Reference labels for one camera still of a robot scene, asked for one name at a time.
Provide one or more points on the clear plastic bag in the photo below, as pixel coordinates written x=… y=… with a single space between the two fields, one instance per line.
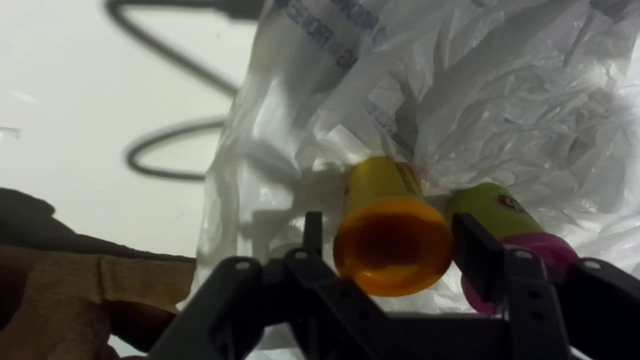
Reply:
x=500 y=100

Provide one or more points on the yellow tub with orange lid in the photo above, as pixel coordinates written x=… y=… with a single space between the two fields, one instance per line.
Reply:
x=390 y=240

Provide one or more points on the green tub with pink lid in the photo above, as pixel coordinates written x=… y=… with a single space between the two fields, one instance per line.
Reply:
x=492 y=210

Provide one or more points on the brown cloth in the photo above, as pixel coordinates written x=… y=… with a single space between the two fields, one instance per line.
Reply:
x=60 y=295

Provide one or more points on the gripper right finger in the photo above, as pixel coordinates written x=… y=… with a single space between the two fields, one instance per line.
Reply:
x=525 y=290

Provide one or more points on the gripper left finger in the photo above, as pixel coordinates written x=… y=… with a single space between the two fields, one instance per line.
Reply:
x=320 y=295

